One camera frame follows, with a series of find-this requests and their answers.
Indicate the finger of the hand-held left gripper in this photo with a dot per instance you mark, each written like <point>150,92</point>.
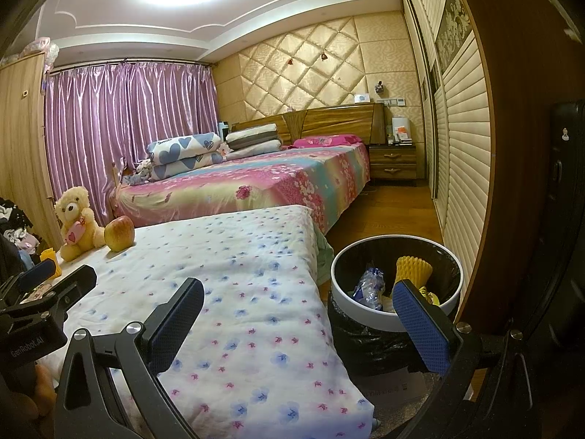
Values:
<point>39,272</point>
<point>77,283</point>

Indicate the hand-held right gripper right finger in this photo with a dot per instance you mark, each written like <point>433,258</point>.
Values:
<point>420,329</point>

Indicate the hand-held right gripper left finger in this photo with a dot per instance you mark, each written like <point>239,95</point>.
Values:
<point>176,324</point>

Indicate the yellow foam fruit net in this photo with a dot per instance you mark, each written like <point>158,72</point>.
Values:
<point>413,270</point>

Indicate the blue plastic wrapper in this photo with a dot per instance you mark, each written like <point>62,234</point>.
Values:
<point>370,283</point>

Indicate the white round trash bin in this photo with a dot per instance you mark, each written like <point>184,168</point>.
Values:
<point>352,315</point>

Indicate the person's left hand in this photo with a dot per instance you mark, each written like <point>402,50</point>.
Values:
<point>42,391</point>

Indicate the pile of clothes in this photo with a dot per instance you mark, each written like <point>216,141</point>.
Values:
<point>18,233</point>

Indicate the black bin bag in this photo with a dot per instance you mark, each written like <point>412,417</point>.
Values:
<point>365,347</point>

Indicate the cream teddy bear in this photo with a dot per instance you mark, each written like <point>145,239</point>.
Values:
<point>75,219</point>

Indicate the apple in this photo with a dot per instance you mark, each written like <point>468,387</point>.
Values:
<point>119,233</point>

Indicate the light wooden cabinet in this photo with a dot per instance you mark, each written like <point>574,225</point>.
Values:
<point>23,146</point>

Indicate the small patterned cloth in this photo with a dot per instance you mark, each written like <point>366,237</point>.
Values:
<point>139,171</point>

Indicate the bed with pink floral sheet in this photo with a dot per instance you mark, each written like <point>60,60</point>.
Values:
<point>256,183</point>

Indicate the purple satin curtain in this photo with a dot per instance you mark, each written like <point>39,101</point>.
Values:
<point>114,123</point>

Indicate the heart pattern pillows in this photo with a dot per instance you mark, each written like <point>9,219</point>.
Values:
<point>183,151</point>

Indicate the wooden nightstand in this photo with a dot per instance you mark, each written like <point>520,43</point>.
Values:
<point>393,160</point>

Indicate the cream sliding door wardrobe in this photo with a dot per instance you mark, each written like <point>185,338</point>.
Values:
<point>466,146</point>

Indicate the striped grey white pillow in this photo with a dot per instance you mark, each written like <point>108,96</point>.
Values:
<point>251,139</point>

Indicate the white box on nightstand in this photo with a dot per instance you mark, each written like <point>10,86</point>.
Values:
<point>401,128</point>

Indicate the pink pillow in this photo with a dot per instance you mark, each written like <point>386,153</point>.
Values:
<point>324,140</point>

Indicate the pink plastic bag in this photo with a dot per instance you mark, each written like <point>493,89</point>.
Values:
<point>41,55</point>

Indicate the wooden headboard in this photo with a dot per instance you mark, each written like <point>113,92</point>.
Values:
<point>338,121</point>

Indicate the brown wooden door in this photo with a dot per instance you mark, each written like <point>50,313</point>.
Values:
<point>516,100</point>

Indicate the wall switch panel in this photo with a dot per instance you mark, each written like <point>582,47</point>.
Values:
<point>391,101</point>

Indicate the white wall device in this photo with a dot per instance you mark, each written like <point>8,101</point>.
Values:
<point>362,98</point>

